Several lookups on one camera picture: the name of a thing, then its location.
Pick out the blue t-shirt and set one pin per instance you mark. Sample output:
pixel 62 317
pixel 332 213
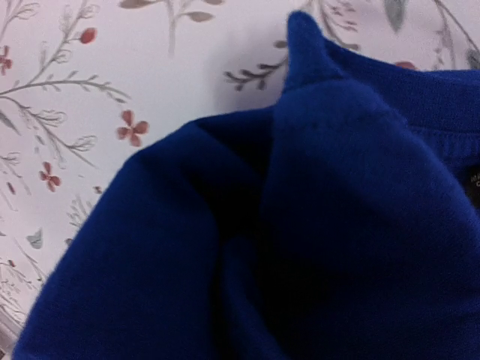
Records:
pixel 340 223

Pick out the floral tablecloth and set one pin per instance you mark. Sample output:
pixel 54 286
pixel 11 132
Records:
pixel 84 84

